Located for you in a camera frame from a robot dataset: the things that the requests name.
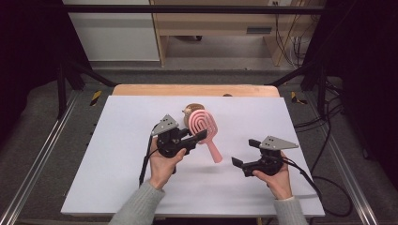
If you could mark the black horizontal frame bar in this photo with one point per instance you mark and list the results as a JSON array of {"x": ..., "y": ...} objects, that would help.
[{"x": 187, "y": 9}]

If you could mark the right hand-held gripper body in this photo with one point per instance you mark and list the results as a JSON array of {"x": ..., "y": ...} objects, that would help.
[{"x": 269, "y": 162}]

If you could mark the person's left hand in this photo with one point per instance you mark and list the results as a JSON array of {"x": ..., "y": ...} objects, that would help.
[{"x": 162, "y": 170}]

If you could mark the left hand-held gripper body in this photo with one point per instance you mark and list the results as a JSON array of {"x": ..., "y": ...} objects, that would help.
[{"x": 170, "y": 145}]

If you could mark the aluminium rail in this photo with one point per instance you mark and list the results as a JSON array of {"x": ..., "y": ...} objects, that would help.
[
  {"x": 40, "y": 153},
  {"x": 347, "y": 175}
]

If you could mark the yellow black floor tape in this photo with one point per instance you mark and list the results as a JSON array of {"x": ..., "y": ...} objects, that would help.
[
  {"x": 294, "y": 97},
  {"x": 95, "y": 98}
]

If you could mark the dark curtain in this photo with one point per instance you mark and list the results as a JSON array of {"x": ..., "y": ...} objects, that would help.
[
  {"x": 369, "y": 62},
  {"x": 28, "y": 47}
]

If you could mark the wooden desk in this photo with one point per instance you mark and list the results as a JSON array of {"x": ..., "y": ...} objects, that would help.
[{"x": 216, "y": 23}]

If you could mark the pink hairbrush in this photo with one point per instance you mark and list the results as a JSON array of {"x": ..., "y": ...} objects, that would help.
[{"x": 203, "y": 122}]

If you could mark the black metal stand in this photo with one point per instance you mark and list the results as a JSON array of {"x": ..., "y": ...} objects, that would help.
[
  {"x": 61, "y": 90},
  {"x": 321, "y": 90}
]

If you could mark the brown cup with animal figure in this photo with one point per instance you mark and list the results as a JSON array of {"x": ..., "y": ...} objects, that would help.
[{"x": 192, "y": 106}]

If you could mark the white cabinet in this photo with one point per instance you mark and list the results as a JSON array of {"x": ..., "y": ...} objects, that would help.
[{"x": 115, "y": 37}]

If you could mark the person's right hand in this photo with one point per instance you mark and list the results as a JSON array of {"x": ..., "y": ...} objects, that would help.
[{"x": 280, "y": 184}]

